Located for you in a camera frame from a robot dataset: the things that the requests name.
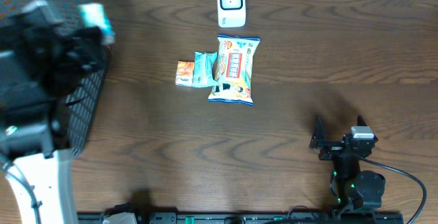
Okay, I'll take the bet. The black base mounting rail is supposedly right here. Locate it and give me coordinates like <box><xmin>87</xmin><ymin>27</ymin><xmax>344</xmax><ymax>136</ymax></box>
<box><xmin>78</xmin><ymin>210</ymin><xmax>403</xmax><ymax>224</ymax></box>

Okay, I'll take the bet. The dark grey plastic basket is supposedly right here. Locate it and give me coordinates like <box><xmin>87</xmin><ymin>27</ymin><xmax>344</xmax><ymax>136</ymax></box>
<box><xmin>1</xmin><ymin>0</ymin><xmax>108</xmax><ymax>156</ymax></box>

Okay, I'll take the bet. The yellow snack chip bag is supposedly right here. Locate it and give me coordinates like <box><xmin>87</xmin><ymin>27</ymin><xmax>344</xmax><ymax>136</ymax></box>
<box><xmin>208</xmin><ymin>34</ymin><xmax>261</xmax><ymax>105</ymax></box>

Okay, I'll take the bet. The small orange snack box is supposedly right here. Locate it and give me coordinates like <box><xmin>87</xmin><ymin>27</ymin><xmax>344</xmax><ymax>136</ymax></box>
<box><xmin>175</xmin><ymin>61</ymin><xmax>194</xmax><ymax>87</ymax></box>

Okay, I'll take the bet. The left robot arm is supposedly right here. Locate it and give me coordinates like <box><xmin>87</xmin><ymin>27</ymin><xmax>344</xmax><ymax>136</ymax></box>
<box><xmin>1</xmin><ymin>0</ymin><xmax>114</xmax><ymax>223</ymax></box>

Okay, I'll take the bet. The teal snack pack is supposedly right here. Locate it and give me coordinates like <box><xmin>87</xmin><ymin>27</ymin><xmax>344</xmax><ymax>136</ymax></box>
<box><xmin>192</xmin><ymin>52</ymin><xmax>218</xmax><ymax>88</ymax></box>

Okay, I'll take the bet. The white barcode scanner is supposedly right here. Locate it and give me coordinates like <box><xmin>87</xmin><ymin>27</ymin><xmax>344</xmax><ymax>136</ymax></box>
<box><xmin>217</xmin><ymin>0</ymin><xmax>246</xmax><ymax>28</ymax></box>

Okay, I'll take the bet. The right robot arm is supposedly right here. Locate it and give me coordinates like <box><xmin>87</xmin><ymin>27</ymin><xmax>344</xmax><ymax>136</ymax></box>
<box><xmin>309</xmin><ymin>116</ymin><xmax>385</xmax><ymax>220</ymax></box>

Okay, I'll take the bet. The small teal snack box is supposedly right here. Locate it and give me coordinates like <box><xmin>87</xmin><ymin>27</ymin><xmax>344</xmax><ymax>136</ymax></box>
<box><xmin>78</xmin><ymin>3</ymin><xmax>116</xmax><ymax>45</ymax></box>

